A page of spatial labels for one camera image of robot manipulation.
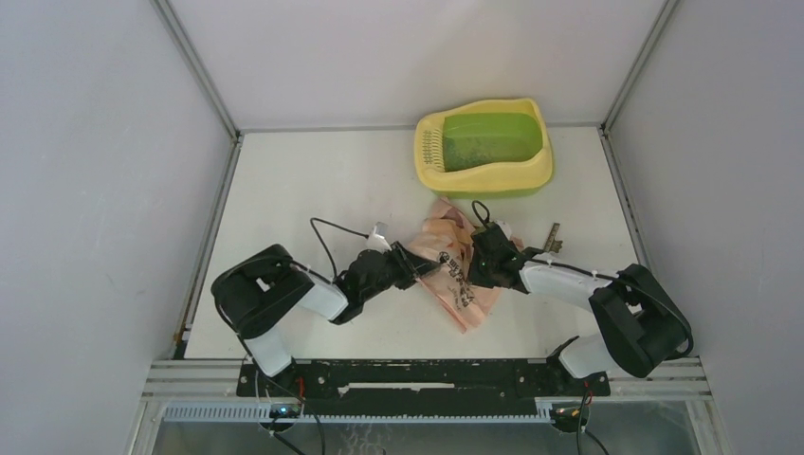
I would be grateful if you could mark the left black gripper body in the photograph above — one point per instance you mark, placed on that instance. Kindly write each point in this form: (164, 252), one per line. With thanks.
(388, 279)

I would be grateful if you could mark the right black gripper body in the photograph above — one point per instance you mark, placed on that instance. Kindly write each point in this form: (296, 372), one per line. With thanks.
(481, 271)

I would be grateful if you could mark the pink cat litter bag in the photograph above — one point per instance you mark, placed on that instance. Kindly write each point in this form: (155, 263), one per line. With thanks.
(445, 238)

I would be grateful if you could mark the black sealing clip strip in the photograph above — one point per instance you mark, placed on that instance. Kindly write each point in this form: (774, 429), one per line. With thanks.
(552, 243)

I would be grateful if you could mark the yellow green litter box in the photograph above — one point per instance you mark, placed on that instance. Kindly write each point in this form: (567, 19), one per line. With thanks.
(503, 179)

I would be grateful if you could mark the green cat litter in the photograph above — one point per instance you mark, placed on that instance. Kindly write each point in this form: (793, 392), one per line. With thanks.
(463, 152)

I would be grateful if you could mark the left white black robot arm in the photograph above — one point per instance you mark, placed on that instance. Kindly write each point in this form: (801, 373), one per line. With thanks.
(255, 295)

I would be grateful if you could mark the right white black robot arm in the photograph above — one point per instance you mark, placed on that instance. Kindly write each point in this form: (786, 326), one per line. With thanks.
(638, 324)

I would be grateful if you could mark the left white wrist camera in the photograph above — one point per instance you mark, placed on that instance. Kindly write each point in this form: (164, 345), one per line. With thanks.
(377, 238)

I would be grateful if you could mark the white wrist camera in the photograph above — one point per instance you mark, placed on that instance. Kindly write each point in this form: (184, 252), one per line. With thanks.
(505, 228)
(377, 238)

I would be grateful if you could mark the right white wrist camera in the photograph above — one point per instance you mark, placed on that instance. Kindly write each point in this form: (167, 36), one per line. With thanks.
(505, 228)

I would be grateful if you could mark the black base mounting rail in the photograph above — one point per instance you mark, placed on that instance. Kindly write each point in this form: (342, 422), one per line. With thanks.
(421, 388)

